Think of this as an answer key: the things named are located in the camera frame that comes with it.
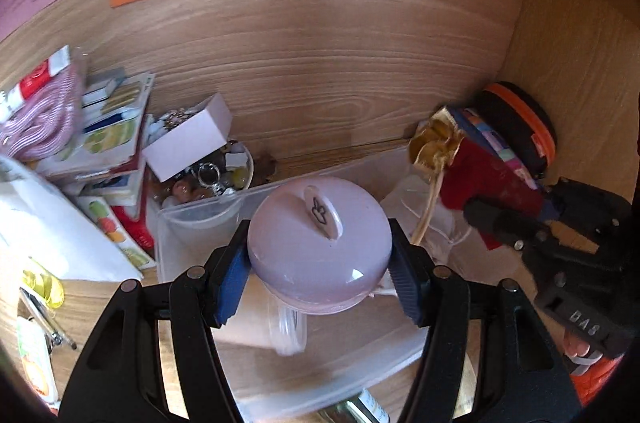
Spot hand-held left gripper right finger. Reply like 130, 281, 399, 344
387, 218, 583, 423

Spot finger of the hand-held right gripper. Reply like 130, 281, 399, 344
462, 197, 601, 256
542, 177, 597, 224

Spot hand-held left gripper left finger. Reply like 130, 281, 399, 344
59, 219, 251, 423

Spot red pouch with gold tie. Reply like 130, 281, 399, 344
409, 106, 547, 250

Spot clear plastic storage box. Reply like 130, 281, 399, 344
155, 148, 481, 420

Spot lilac round lidded jar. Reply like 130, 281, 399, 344
247, 177, 393, 315

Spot wooden desktop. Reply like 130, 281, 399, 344
0, 143, 541, 423

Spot person's right hand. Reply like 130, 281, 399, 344
561, 330, 603, 376

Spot cream cylindrical jar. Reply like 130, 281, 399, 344
215, 273, 308, 356

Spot blue pencil case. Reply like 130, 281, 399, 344
449, 106, 540, 193

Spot black and orange round case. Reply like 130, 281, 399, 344
472, 82, 558, 180

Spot white bowl of beads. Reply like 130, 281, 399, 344
150, 140, 255, 209

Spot dark green bottle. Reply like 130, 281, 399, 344
320, 385, 392, 423

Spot small white cardboard box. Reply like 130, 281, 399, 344
142, 93, 234, 182

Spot white paper sheets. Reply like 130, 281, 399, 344
0, 156, 146, 281

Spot bundle of pens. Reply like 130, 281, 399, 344
19, 288, 78, 351

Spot stack of sticker booklets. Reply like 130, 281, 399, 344
42, 68, 157, 271

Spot white tube with orange label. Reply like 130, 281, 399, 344
15, 318, 61, 404

